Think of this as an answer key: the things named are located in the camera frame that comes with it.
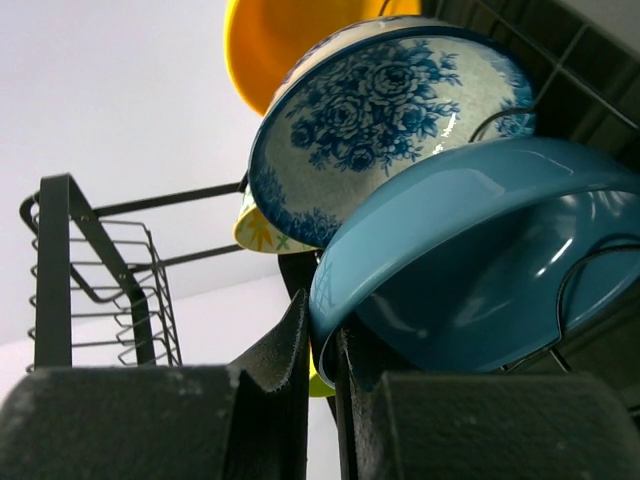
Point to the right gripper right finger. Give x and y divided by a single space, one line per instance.
398 423

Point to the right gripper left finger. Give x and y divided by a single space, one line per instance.
243 420

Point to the plain blue bowl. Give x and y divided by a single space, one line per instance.
481 255

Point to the blue floral white bowl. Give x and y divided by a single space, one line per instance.
371 100

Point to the lime green bowl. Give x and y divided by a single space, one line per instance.
317 387

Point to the yellow floral white bowl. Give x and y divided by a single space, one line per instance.
253 232

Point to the orange bowl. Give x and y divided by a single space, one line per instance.
263 39

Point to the black plastic drain tray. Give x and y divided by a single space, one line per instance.
516 255

